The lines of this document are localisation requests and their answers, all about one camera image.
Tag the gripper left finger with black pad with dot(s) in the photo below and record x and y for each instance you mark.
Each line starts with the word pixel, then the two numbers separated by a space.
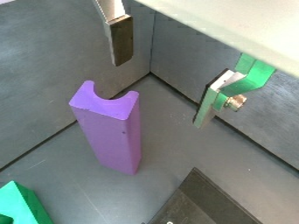
pixel 118 29

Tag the gripper right finger with green tape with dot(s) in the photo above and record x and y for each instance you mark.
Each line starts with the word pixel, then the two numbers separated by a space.
pixel 224 92

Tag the purple arch block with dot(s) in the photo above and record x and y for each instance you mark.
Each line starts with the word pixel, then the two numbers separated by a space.
pixel 110 125

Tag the green shape sorter board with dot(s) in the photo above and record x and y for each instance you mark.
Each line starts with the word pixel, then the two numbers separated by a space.
pixel 20 205

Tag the black curved block holder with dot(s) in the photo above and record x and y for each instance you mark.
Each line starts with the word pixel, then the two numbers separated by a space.
pixel 199 202

